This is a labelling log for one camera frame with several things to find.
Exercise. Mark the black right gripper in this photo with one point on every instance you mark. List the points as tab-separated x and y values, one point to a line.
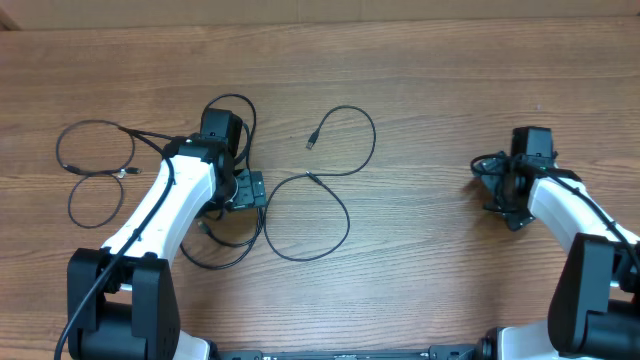
503	201

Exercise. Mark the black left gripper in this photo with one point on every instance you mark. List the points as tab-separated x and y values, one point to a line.
251	192

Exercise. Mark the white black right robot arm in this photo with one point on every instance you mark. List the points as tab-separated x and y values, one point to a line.
594	311

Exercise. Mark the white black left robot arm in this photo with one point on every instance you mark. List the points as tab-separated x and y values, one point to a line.
121	298

